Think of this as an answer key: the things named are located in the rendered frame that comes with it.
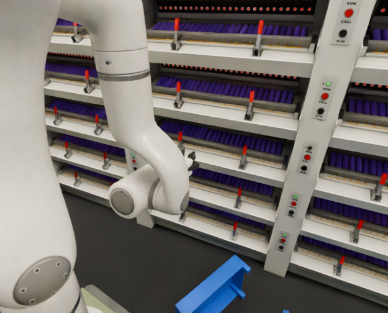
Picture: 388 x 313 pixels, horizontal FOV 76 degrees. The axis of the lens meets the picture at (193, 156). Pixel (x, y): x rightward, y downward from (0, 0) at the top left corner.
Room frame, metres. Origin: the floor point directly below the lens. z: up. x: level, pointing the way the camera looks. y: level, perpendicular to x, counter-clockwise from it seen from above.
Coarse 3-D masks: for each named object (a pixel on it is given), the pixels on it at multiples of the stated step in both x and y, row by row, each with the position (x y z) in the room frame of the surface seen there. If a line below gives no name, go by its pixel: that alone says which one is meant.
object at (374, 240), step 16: (320, 208) 0.72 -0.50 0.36; (336, 208) 0.71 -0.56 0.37; (352, 208) 0.70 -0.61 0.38; (304, 224) 0.67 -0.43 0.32; (320, 224) 0.67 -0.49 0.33; (336, 224) 0.65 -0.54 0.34; (352, 224) 0.65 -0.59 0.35; (368, 224) 0.63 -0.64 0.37; (384, 224) 0.63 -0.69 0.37; (320, 240) 0.64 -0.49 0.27; (336, 240) 0.61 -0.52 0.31; (352, 240) 0.59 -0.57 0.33; (368, 240) 0.59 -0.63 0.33; (384, 240) 0.59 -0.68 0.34; (384, 256) 0.55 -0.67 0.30
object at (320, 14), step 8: (320, 0) 0.89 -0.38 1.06; (376, 0) 0.83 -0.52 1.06; (320, 8) 0.88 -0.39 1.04; (376, 8) 0.82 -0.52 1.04; (320, 16) 0.88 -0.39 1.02; (320, 24) 0.88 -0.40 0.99; (368, 24) 0.83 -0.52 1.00; (160, 64) 1.12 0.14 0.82; (160, 72) 1.12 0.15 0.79; (304, 80) 0.88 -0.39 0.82; (304, 88) 0.88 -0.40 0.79
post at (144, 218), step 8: (144, 0) 1.06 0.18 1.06; (152, 0) 1.11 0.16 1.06; (144, 8) 1.05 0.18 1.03; (152, 8) 1.10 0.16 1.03; (152, 16) 1.10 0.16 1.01; (152, 64) 1.07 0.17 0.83; (128, 152) 0.97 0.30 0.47; (128, 160) 0.97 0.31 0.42; (144, 160) 0.95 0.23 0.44; (128, 168) 0.98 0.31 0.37; (144, 216) 0.96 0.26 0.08; (144, 224) 0.96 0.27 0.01; (152, 224) 0.95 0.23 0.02
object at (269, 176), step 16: (192, 144) 0.92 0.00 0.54; (288, 144) 0.85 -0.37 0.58; (208, 160) 0.83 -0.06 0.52; (224, 160) 0.82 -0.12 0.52; (240, 160) 0.81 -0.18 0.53; (256, 160) 0.80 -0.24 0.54; (288, 160) 0.78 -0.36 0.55; (240, 176) 0.77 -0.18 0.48; (256, 176) 0.74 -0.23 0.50; (272, 176) 0.72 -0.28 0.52
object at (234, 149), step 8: (176, 136) 0.95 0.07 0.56; (184, 136) 0.94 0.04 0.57; (200, 144) 0.90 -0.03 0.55; (208, 144) 0.88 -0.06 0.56; (216, 144) 0.87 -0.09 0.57; (224, 144) 0.87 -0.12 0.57; (232, 152) 0.84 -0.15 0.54; (240, 152) 0.83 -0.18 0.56; (248, 152) 0.81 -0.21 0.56; (256, 152) 0.81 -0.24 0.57; (272, 160) 0.78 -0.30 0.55; (280, 160) 0.77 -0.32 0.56
